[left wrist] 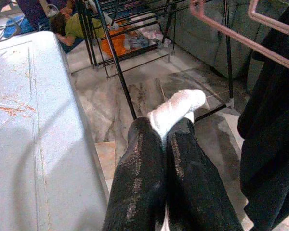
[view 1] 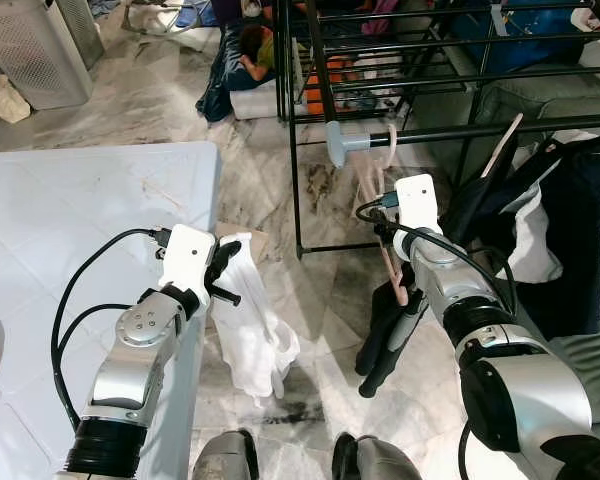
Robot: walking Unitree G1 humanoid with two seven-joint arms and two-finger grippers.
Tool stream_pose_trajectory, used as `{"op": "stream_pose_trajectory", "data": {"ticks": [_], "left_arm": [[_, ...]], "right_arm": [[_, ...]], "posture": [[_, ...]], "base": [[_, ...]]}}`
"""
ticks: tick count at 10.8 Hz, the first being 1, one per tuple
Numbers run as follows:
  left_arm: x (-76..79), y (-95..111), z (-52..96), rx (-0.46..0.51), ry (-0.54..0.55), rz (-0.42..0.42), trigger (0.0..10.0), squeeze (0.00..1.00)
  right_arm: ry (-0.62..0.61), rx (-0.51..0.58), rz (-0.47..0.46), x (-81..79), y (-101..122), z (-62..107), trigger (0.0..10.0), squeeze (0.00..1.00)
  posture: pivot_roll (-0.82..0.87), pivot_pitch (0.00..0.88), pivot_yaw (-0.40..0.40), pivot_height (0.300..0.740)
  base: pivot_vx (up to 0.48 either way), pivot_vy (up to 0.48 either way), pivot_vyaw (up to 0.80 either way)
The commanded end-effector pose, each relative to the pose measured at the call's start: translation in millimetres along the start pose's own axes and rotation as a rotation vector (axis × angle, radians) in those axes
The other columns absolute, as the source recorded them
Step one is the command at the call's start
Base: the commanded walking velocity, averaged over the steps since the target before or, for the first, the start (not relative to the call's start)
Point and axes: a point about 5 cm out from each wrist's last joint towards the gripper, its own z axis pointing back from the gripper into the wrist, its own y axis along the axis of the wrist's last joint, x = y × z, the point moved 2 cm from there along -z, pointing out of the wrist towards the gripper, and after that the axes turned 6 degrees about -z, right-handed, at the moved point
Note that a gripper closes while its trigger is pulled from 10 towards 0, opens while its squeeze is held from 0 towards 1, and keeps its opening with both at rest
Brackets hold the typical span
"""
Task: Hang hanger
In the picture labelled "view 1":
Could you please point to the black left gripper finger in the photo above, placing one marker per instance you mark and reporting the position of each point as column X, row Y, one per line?
column 229, row 260

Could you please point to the white shirt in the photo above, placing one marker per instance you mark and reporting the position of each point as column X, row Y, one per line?
column 255, row 340

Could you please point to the pale pink plastic hanger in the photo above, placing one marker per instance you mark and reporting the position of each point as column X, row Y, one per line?
column 502, row 145
column 390, row 145

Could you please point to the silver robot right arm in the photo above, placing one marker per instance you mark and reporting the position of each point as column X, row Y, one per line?
column 520, row 390

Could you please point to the brown cardboard piece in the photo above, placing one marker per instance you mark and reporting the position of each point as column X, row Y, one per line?
column 255, row 240

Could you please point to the black metal drying rack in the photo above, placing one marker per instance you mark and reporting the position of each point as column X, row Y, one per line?
column 345, row 140

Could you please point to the pale blue plastic folding table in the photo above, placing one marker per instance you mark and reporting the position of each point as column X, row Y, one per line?
column 60, row 220

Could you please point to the person in dark clothes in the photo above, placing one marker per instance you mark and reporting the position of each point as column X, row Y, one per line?
column 235, row 85

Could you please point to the grey robot left leg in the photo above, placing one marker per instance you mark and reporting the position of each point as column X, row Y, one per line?
column 225, row 458

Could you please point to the orange cloth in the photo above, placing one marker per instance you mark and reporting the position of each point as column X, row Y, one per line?
column 325, row 90

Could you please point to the navy and white garment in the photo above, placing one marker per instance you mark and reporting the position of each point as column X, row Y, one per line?
column 580, row 250

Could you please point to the grey green leather sofa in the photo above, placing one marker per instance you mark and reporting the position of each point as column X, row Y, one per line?
column 592, row 365

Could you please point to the white air purifier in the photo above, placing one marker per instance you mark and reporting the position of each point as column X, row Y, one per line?
column 30, row 50

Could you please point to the large blue bag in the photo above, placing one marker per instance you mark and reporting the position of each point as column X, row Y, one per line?
column 520, row 40

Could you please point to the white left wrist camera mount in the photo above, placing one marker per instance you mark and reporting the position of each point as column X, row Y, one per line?
column 188, row 258

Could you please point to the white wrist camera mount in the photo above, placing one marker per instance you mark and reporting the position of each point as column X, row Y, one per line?
column 188, row 258
column 417, row 205

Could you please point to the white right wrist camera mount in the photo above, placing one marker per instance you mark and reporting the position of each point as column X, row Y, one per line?
column 417, row 205

